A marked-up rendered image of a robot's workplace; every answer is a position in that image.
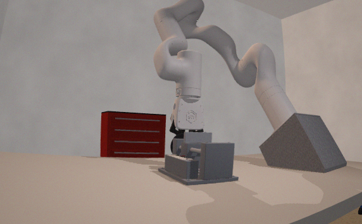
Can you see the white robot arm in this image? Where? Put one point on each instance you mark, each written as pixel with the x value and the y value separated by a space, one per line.
pixel 177 23

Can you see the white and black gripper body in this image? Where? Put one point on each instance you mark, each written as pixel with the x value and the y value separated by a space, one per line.
pixel 188 113

